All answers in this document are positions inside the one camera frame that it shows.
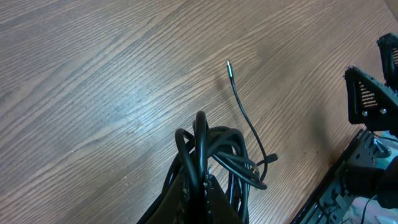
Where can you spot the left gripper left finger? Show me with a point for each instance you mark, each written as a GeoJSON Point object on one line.
{"type": "Point", "coordinates": [172, 208]}

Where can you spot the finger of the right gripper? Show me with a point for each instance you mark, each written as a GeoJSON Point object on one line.
{"type": "Point", "coordinates": [388, 49]}

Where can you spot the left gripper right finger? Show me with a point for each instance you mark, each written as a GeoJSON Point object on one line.
{"type": "Point", "coordinates": [217, 207]}

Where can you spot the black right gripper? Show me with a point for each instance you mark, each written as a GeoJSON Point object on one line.
{"type": "Point", "coordinates": [371, 172]}

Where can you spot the black cable silver plug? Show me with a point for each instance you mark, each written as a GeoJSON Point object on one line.
{"type": "Point", "coordinates": [266, 158]}

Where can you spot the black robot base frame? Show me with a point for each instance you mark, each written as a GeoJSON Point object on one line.
{"type": "Point", "coordinates": [330, 202]}

